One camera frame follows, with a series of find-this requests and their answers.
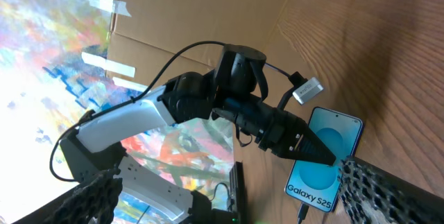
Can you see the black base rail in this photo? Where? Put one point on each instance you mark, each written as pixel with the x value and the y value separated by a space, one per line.
pixel 239 193

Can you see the brown cardboard panel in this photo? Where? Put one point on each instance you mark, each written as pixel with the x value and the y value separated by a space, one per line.
pixel 154 30

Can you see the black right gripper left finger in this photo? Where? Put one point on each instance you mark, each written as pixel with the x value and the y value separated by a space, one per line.
pixel 91 201

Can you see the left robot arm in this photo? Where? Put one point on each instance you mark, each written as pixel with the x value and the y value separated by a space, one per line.
pixel 235 90

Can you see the colourful painted backdrop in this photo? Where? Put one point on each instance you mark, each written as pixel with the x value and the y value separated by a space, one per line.
pixel 48 83

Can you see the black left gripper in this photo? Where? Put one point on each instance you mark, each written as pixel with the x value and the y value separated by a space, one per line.
pixel 277 130

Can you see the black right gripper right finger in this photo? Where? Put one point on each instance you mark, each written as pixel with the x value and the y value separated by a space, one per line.
pixel 371 195

